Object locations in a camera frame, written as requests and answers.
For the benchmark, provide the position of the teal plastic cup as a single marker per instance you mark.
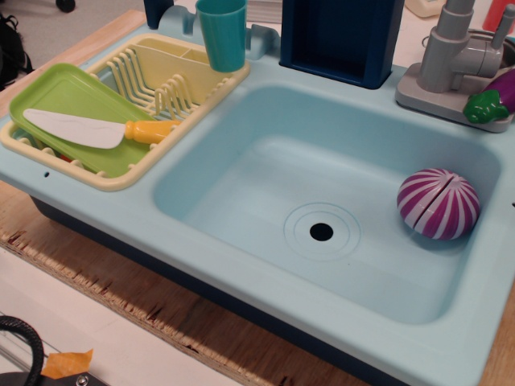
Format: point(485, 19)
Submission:
point(223, 26)

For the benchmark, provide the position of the light blue toy sink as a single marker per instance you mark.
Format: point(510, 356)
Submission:
point(284, 197)

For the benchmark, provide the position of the pale yellow drying rack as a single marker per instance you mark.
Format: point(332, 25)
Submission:
point(166, 78)

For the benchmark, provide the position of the dark blue back panel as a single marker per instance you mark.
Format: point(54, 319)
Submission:
point(349, 41)

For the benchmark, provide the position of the purple striped toy onion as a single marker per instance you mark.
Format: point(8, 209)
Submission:
point(438, 204)

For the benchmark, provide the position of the green plastic tray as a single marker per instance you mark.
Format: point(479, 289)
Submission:
point(65, 88)

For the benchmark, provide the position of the grey toy faucet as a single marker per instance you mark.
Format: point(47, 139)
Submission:
point(455, 67)

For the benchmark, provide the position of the cream white object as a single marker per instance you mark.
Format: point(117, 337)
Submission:
point(425, 8)

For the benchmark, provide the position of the purple toy eggplant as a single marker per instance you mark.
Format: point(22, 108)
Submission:
point(494, 103)

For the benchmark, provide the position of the orange tape piece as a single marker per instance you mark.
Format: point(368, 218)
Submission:
point(61, 365)

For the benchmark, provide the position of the black backpack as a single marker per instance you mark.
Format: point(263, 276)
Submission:
point(14, 59)

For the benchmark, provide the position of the red orange container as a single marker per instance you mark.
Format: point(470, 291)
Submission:
point(500, 17)

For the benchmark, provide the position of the toy knife yellow handle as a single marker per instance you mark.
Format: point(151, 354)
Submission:
point(95, 133)

